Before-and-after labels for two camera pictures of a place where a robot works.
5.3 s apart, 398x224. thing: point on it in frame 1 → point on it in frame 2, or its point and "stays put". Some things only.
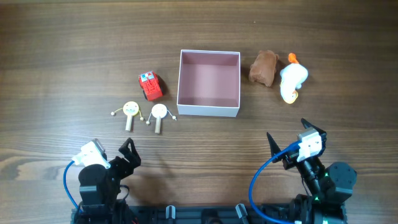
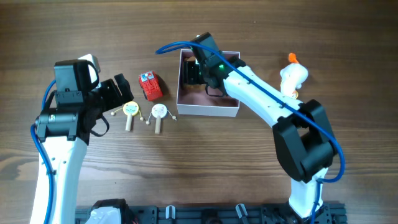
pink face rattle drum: x=159 y=111 stays put
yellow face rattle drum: x=130 y=109 stays put
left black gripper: x=127 y=170 → x=115 y=99
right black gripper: x=289 y=161 → x=188 y=78
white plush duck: x=293 y=75 stays put
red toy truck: x=150 y=83 stays put
